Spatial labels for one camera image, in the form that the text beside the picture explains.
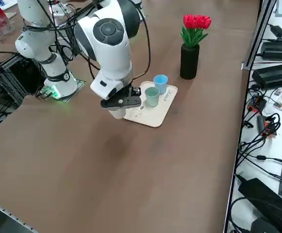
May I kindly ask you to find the black metal frame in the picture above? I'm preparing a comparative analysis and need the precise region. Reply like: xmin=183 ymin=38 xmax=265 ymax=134
xmin=0 ymin=52 xmax=47 ymax=110

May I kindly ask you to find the aluminium camera post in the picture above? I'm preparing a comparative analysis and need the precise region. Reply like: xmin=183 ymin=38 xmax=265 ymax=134
xmin=242 ymin=0 xmax=277 ymax=71

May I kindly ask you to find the black socket strip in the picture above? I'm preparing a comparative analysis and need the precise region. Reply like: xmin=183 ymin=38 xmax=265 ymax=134
xmin=256 ymin=114 xmax=279 ymax=138

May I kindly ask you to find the small white cup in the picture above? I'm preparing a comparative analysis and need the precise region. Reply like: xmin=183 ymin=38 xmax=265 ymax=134
xmin=108 ymin=108 xmax=129 ymax=120

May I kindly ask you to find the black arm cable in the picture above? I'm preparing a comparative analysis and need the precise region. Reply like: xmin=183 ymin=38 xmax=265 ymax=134
xmin=131 ymin=12 xmax=152 ymax=81

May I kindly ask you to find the small black power adapter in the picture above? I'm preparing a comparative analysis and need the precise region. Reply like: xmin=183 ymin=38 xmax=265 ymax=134
xmin=268 ymin=23 xmax=282 ymax=37

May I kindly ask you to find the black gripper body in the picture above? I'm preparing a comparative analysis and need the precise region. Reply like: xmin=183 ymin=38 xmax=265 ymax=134
xmin=100 ymin=84 xmax=142 ymax=110

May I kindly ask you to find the black ribbed vase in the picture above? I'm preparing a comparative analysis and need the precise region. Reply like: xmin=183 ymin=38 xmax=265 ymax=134
xmin=180 ymin=43 xmax=200 ymax=80

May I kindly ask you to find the black cable with ferrite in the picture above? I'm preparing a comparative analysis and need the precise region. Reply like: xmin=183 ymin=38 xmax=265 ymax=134
xmin=237 ymin=143 xmax=282 ymax=164

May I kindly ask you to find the small blue cup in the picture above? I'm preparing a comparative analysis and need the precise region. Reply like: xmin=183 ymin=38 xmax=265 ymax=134
xmin=153 ymin=74 xmax=169 ymax=95

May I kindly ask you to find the aluminium table edge rail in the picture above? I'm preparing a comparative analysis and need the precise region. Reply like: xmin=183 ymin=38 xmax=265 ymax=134
xmin=0 ymin=197 xmax=39 ymax=233

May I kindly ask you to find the red artificial tulip bouquet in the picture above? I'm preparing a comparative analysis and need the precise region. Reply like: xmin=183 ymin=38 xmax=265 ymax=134
xmin=179 ymin=14 xmax=212 ymax=48

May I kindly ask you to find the small green cup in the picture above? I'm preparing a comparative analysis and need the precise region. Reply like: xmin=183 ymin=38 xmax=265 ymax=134
xmin=144 ymin=86 xmax=160 ymax=107

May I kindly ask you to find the black flat power supply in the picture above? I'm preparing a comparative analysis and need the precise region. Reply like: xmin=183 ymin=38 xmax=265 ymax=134
xmin=260 ymin=41 xmax=282 ymax=61

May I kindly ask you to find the white rectangular tray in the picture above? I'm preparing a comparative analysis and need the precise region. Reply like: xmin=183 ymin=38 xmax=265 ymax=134
xmin=122 ymin=81 xmax=179 ymax=128

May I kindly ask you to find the black ribbed power supply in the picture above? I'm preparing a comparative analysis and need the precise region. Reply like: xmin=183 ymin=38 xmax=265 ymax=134
xmin=251 ymin=62 xmax=282 ymax=90

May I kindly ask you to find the black and orange power strip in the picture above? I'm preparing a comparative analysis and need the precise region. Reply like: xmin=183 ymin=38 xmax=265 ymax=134
xmin=247 ymin=95 xmax=267 ymax=113

